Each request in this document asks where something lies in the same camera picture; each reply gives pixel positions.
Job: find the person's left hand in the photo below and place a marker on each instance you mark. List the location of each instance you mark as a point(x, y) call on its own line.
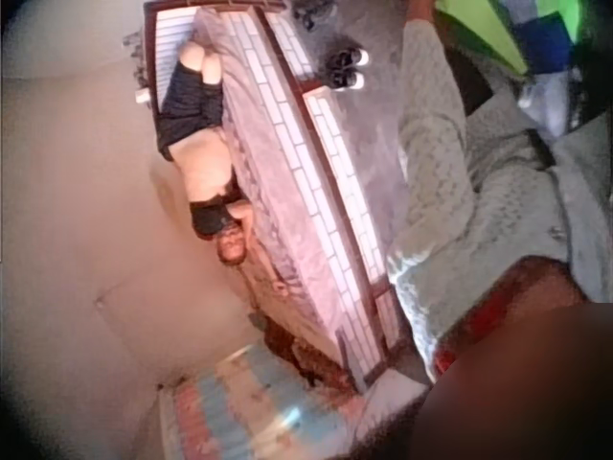
point(423, 8)

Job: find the black white-toed shoe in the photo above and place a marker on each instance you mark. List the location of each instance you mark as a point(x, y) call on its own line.
point(348, 57)
point(348, 79)

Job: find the green and blue patchwork cloth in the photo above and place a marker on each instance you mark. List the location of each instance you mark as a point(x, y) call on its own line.
point(527, 33)

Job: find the pair of dark shoes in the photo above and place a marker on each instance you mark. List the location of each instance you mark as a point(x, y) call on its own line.
point(309, 13)

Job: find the pink patterned mattress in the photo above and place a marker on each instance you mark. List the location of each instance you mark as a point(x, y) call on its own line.
point(282, 191)

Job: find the small items on headboard ledge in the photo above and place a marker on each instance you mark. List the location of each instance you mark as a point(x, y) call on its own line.
point(136, 72)

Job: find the dark brown cloth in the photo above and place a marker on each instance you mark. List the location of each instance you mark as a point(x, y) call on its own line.
point(306, 354)

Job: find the blue and pink striped curtain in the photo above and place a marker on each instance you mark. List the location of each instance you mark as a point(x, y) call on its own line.
point(249, 412)

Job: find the wooden bed frame brick pattern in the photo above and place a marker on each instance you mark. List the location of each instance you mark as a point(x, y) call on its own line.
point(335, 158)

